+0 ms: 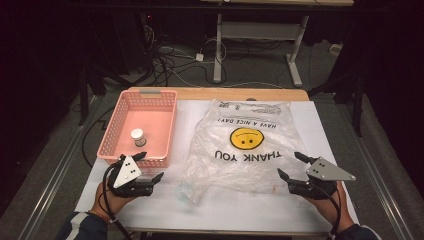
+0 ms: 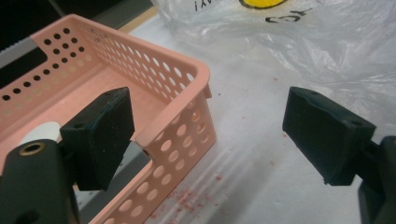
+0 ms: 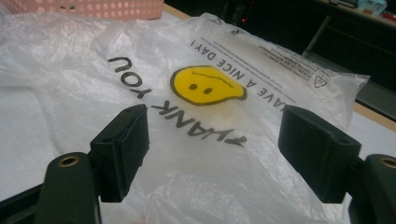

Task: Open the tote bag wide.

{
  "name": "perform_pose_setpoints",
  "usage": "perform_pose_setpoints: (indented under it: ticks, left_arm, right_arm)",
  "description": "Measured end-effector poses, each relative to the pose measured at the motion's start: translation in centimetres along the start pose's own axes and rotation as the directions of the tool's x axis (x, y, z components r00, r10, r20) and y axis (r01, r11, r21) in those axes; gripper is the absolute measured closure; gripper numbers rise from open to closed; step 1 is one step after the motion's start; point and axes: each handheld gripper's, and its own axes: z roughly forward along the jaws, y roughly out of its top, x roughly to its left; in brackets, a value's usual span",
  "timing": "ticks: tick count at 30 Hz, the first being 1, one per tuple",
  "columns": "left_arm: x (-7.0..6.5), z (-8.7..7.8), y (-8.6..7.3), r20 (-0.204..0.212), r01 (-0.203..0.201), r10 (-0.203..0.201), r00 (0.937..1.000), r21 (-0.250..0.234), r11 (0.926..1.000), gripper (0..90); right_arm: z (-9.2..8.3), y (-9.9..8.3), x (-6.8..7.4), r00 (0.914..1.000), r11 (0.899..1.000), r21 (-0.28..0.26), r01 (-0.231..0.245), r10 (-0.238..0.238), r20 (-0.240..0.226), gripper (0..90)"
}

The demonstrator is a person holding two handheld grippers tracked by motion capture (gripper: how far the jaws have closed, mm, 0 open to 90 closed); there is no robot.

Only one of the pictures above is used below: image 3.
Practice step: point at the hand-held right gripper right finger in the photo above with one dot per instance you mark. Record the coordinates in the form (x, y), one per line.
(314, 149)

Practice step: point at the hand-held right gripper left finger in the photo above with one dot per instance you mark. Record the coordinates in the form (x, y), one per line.
(120, 155)

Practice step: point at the white smiley plastic bag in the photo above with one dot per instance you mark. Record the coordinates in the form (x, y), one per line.
(193, 102)

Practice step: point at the pink perforated basket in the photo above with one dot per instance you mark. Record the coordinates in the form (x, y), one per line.
(93, 7)

